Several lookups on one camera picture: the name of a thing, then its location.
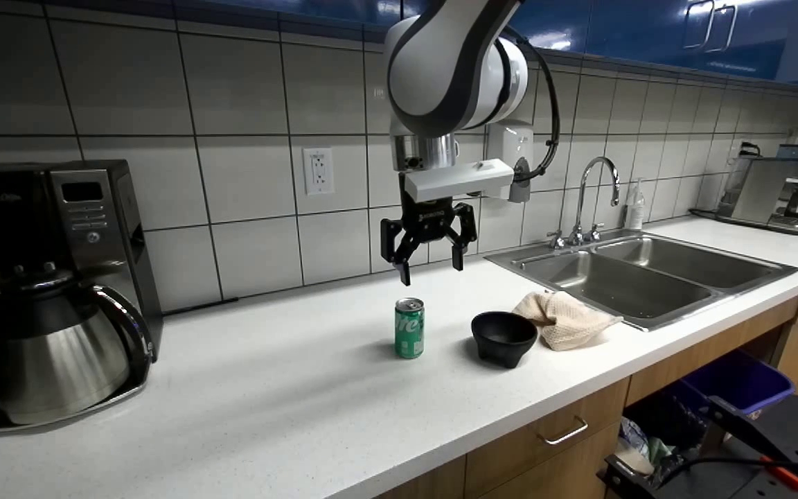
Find beige crumpled cloth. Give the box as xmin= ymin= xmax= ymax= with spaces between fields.
xmin=513 ymin=290 xmax=619 ymax=355

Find chrome faucet spout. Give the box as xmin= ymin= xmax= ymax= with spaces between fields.
xmin=570 ymin=154 xmax=624 ymax=244

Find black bowl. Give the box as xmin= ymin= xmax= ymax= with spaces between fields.
xmin=468 ymin=308 xmax=540 ymax=371

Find white wall power outlet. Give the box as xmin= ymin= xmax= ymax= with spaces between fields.
xmin=303 ymin=148 xmax=337 ymax=199

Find metal drawer handle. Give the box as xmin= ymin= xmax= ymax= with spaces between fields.
xmin=542 ymin=416 xmax=592 ymax=450

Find stainless steel double sink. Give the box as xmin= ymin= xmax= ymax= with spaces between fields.
xmin=487 ymin=231 xmax=798 ymax=333

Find green soda can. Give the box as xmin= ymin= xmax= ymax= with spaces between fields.
xmin=390 ymin=296 xmax=426 ymax=363

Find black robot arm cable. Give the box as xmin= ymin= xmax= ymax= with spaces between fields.
xmin=504 ymin=26 xmax=566 ymax=183

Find blue upper cabinets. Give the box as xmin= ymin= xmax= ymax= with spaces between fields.
xmin=175 ymin=0 xmax=798 ymax=91

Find orange clamp handle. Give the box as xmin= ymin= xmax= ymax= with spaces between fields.
xmin=761 ymin=456 xmax=798 ymax=493

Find steel coffee carafe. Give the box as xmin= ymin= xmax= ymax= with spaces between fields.
xmin=0 ymin=273 xmax=155 ymax=431

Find silver espresso machine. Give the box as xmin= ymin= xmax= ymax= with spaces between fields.
xmin=689 ymin=138 xmax=798 ymax=240

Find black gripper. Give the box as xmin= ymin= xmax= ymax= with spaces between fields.
xmin=378 ymin=190 xmax=480 ymax=290

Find wooden lower cabinets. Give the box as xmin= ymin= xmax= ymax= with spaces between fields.
xmin=378 ymin=274 xmax=798 ymax=499

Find blue plastic bin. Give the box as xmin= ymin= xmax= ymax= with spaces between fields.
xmin=678 ymin=355 xmax=795 ymax=423

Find chrome cabinet door handle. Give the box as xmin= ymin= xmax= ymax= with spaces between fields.
xmin=723 ymin=0 xmax=745 ymax=53
xmin=702 ymin=0 xmax=721 ymax=53

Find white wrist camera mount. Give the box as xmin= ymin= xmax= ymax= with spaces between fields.
xmin=401 ymin=158 xmax=518 ymax=205

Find black robot platform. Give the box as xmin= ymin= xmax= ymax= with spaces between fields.
xmin=598 ymin=391 xmax=798 ymax=499

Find clear soap bottle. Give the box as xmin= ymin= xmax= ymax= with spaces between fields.
xmin=621 ymin=190 xmax=648 ymax=233

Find black floor cable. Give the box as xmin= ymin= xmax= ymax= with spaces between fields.
xmin=656 ymin=446 xmax=798 ymax=488

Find white wall soap dispenser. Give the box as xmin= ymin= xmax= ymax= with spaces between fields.
xmin=483 ymin=123 xmax=538 ymax=205

